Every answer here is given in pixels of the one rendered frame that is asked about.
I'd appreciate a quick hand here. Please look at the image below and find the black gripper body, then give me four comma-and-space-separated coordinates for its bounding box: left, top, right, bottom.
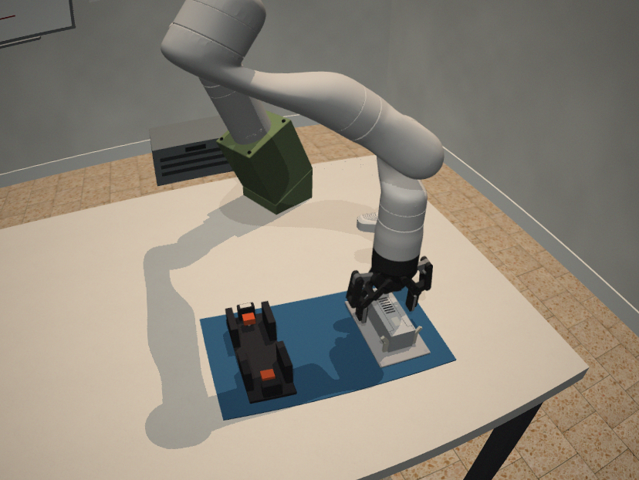
369, 245, 420, 294

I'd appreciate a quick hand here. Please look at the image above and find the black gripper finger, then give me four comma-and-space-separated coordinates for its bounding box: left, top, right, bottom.
400, 256, 433, 311
346, 270, 394, 323

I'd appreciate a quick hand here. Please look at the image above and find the blue flat mat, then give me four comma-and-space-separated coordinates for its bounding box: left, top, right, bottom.
200, 287, 456, 421

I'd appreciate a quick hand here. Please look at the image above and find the grey rectangular cover with black slots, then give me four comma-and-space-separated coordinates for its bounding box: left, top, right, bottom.
367, 292, 416, 353

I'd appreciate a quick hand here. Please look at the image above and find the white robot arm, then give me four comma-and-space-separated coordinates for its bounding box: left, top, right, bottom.
161, 0, 444, 262

